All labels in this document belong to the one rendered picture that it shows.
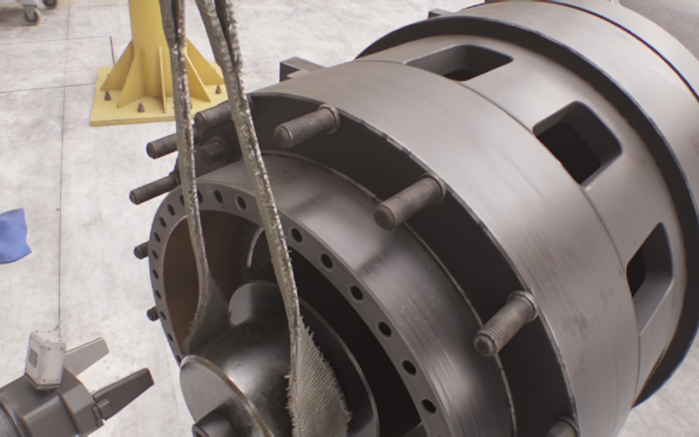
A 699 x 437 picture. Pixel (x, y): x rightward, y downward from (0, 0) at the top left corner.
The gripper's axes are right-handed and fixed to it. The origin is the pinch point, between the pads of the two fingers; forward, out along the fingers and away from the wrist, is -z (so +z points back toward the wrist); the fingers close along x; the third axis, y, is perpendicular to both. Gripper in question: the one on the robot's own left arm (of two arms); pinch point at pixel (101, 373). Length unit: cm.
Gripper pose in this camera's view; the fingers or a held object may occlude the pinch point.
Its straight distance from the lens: 67.2
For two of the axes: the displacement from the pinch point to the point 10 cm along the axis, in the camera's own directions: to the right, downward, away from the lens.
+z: -6.7, 3.8, -6.4
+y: -1.7, -9.1, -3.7
